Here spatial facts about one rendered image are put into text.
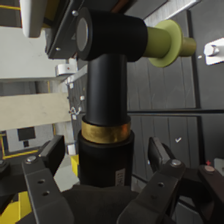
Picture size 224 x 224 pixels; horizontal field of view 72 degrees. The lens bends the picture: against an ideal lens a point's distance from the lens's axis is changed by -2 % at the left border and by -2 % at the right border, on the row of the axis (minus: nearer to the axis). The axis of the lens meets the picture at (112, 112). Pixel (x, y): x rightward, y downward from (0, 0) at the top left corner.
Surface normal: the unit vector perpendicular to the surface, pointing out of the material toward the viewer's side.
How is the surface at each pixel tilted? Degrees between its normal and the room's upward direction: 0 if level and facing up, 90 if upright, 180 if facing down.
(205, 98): 0
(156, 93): 0
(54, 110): 90
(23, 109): 90
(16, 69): 90
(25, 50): 90
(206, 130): 0
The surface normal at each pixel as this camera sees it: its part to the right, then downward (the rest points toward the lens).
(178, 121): -0.87, 0.12
